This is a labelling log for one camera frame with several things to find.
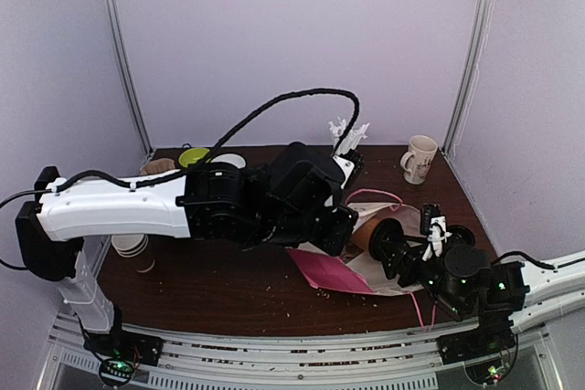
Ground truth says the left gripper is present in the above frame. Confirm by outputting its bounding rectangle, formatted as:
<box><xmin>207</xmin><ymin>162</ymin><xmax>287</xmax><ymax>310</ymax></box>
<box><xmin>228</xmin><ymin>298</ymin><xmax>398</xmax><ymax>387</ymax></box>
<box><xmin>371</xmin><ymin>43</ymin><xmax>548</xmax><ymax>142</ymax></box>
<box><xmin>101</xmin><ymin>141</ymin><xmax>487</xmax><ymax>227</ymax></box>
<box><xmin>253</xmin><ymin>203</ymin><xmax>361</xmax><ymax>258</ymax></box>

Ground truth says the black cup lid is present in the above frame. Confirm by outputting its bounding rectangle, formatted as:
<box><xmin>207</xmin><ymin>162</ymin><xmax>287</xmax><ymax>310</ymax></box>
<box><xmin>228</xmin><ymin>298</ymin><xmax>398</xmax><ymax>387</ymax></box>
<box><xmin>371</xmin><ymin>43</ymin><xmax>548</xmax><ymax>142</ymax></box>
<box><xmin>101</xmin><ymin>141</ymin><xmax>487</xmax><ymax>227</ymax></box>
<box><xmin>368</xmin><ymin>218</ymin><xmax>407</xmax><ymax>261</ymax></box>

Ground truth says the pink paper bag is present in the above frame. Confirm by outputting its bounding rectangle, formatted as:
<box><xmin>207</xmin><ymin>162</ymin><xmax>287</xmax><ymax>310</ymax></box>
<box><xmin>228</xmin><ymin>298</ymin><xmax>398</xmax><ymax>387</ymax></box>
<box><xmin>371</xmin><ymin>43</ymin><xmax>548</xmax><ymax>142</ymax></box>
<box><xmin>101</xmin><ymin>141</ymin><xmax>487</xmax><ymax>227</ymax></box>
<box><xmin>288</xmin><ymin>188</ymin><xmax>437</xmax><ymax>331</ymax></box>

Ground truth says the cardboard cup carrier stack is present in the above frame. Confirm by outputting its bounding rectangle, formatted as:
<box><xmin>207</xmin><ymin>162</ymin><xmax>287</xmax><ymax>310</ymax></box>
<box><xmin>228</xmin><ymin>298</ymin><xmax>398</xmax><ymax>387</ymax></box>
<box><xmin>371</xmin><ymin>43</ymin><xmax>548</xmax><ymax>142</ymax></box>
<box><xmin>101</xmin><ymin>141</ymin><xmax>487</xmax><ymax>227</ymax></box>
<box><xmin>140</xmin><ymin>158</ymin><xmax>176</xmax><ymax>176</ymax></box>

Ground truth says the stack of paper cups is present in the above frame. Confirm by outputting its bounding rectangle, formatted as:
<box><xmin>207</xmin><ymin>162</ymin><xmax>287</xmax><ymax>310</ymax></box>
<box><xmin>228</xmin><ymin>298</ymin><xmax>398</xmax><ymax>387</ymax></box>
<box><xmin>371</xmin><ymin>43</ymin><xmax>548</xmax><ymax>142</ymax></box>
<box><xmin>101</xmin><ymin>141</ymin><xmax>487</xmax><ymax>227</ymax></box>
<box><xmin>112</xmin><ymin>234</ymin><xmax>155</xmax><ymax>273</ymax></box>

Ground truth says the brown paper coffee cup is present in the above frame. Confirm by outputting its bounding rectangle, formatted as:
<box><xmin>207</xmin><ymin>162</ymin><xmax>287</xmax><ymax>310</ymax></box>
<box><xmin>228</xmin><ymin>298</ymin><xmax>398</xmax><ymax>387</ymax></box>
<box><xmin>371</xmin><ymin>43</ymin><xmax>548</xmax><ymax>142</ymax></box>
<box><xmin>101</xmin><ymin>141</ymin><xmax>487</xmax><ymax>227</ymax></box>
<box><xmin>351</xmin><ymin>216</ymin><xmax>382</xmax><ymax>251</ymax></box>

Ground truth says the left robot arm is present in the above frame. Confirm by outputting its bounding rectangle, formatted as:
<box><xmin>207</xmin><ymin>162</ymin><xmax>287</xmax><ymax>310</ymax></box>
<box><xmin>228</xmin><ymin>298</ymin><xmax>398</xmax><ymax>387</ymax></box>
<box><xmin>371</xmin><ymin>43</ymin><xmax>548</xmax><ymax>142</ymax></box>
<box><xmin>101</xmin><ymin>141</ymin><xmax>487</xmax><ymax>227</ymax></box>
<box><xmin>15</xmin><ymin>142</ymin><xmax>360</xmax><ymax>357</ymax></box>

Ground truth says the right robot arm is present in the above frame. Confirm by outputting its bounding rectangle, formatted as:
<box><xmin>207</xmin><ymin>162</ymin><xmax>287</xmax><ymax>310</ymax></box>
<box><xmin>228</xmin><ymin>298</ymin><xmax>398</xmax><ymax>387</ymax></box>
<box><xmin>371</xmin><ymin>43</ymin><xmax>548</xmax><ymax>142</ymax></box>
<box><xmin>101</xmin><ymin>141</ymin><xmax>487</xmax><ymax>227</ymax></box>
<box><xmin>368</xmin><ymin>219</ymin><xmax>584</xmax><ymax>355</ymax></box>

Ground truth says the stack of black lids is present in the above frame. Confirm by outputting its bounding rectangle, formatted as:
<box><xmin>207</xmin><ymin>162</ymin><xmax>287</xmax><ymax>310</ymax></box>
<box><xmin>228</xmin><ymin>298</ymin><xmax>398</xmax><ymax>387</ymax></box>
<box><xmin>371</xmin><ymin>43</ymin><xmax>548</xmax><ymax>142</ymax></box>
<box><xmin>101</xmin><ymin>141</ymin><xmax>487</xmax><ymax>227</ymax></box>
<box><xmin>448</xmin><ymin>225</ymin><xmax>476</xmax><ymax>247</ymax></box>

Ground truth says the white ceramic mug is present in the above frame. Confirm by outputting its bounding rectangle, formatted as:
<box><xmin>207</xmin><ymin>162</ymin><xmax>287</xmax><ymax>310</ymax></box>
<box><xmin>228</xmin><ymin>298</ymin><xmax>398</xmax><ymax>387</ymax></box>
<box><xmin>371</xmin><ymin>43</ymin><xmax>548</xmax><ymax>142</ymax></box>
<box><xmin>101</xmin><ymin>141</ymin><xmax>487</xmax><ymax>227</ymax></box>
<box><xmin>399</xmin><ymin>135</ymin><xmax>438</xmax><ymax>185</ymax></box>

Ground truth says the glass with wrapped straws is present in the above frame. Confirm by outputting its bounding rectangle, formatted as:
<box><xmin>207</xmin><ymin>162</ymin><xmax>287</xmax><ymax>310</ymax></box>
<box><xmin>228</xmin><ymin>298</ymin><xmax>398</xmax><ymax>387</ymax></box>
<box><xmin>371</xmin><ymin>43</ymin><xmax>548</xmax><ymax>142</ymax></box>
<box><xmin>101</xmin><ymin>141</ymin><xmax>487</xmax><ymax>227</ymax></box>
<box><xmin>328</xmin><ymin>118</ymin><xmax>370</xmax><ymax>155</ymax></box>

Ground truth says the white and orange bowl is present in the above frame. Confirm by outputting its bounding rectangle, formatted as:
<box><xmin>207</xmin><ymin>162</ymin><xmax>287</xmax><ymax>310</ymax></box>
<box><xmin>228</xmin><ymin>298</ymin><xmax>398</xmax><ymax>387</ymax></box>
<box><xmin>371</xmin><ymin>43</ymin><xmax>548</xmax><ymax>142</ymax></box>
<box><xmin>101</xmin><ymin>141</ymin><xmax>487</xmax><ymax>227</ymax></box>
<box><xmin>211</xmin><ymin>153</ymin><xmax>247</xmax><ymax>169</ymax></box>

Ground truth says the green bowl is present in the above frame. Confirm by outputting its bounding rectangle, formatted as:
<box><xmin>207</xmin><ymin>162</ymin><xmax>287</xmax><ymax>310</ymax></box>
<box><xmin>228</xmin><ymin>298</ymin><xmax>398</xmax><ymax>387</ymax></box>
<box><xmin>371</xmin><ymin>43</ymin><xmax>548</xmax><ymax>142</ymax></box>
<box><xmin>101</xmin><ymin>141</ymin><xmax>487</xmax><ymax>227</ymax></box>
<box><xmin>178</xmin><ymin>147</ymin><xmax>210</xmax><ymax>169</ymax></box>

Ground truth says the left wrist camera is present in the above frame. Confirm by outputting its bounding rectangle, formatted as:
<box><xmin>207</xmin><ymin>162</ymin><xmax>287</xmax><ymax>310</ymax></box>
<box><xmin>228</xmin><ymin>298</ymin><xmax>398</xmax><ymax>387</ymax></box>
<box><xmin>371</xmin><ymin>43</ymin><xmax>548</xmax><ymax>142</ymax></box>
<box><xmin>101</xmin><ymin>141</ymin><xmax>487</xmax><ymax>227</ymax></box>
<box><xmin>333</xmin><ymin>153</ymin><xmax>365</xmax><ymax>190</ymax></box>

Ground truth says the front aluminium rail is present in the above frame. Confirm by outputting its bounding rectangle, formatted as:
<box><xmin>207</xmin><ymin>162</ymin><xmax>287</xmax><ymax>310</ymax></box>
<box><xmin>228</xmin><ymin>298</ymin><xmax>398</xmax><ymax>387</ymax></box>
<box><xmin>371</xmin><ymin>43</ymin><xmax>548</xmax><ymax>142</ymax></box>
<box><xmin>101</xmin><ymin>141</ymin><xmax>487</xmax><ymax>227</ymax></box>
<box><xmin>32</xmin><ymin>314</ymin><xmax>569</xmax><ymax>389</ymax></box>

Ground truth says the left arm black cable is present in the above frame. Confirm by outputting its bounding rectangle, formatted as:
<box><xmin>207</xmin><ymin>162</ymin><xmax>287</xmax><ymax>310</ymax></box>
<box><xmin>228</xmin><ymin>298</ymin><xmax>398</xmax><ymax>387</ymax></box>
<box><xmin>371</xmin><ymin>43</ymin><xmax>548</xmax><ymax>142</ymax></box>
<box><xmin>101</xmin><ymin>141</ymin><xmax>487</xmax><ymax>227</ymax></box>
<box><xmin>0</xmin><ymin>88</ymin><xmax>361</xmax><ymax>272</ymax></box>

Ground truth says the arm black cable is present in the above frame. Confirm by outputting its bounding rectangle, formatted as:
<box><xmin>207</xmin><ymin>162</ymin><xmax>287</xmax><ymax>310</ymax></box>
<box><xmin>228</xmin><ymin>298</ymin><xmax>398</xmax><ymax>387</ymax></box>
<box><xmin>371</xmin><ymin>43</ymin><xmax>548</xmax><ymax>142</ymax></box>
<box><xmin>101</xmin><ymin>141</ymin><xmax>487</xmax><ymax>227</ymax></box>
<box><xmin>495</xmin><ymin>250</ymin><xmax>557</xmax><ymax>272</ymax></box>
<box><xmin>0</xmin><ymin>88</ymin><xmax>361</xmax><ymax>272</ymax></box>

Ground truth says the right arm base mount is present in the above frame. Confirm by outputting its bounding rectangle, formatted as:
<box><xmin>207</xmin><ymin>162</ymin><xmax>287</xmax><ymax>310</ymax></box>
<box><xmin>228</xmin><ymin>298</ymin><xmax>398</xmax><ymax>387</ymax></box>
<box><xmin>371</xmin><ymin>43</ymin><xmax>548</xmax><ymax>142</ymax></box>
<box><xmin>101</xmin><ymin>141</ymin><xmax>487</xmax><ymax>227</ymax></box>
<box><xmin>437</xmin><ymin>326</ymin><xmax>517</xmax><ymax>364</ymax></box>

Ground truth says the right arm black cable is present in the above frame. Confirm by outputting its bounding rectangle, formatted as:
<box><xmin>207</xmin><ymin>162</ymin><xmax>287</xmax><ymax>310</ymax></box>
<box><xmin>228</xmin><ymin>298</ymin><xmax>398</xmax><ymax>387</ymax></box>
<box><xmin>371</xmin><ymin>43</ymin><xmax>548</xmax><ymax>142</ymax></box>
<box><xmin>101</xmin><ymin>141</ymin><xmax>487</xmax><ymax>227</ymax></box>
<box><xmin>495</xmin><ymin>250</ymin><xmax>557</xmax><ymax>272</ymax></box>

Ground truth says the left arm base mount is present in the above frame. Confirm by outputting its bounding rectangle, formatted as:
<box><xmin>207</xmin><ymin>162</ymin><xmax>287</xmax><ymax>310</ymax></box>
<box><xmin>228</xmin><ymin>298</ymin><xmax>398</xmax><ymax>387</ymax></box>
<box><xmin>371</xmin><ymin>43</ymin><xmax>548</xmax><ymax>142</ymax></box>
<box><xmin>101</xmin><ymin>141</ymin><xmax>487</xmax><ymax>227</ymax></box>
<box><xmin>81</xmin><ymin>328</ymin><xmax>163</xmax><ymax>366</ymax></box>

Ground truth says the right aluminium frame post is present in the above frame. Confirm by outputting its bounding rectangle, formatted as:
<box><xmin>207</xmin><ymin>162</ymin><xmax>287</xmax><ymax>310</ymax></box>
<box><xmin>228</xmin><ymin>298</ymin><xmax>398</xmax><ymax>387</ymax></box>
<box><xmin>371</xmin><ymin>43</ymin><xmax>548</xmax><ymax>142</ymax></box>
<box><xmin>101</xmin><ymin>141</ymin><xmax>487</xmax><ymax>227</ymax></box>
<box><xmin>442</xmin><ymin>0</ymin><xmax>493</xmax><ymax>160</ymax></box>

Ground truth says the aluminium frame post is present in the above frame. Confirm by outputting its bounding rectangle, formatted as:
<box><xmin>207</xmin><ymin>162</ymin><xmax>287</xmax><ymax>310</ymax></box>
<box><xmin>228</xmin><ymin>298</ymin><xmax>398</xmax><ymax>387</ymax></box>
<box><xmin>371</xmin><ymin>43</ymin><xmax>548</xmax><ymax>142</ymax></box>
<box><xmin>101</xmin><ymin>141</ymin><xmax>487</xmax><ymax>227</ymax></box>
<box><xmin>103</xmin><ymin>0</ymin><xmax>154</xmax><ymax>156</ymax></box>
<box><xmin>442</xmin><ymin>0</ymin><xmax>493</xmax><ymax>160</ymax></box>

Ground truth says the left aluminium frame post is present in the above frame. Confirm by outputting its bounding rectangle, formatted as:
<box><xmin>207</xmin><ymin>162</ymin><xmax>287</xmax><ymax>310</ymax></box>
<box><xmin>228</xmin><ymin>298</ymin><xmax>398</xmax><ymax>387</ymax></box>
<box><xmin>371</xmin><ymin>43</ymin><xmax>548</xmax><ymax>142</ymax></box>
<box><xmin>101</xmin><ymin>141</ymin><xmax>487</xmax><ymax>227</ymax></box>
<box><xmin>103</xmin><ymin>0</ymin><xmax>154</xmax><ymax>156</ymax></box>

